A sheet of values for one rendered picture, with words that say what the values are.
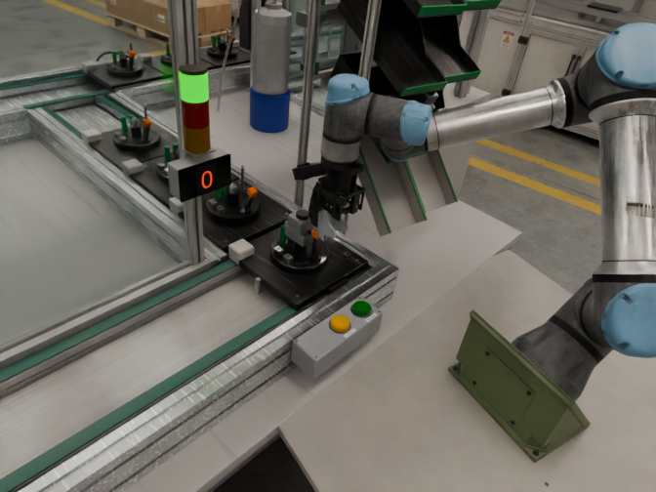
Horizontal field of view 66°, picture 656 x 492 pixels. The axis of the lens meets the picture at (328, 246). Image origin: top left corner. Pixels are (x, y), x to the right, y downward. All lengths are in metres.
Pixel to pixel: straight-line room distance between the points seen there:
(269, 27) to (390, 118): 1.09
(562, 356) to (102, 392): 0.84
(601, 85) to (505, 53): 4.17
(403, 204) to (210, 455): 0.77
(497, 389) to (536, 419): 0.09
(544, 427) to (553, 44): 4.23
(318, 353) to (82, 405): 0.43
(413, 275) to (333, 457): 0.59
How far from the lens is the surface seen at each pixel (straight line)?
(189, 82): 0.96
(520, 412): 1.08
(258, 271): 1.17
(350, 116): 0.93
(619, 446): 1.24
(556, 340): 1.04
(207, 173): 1.04
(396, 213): 1.34
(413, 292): 1.35
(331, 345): 1.03
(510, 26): 5.10
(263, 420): 1.04
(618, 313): 0.90
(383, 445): 1.04
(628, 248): 0.94
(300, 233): 1.15
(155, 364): 1.07
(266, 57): 1.97
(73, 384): 1.07
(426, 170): 1.47
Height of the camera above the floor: 1.72
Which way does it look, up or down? 37 degrees down
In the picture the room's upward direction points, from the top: 7 degrees clockwise
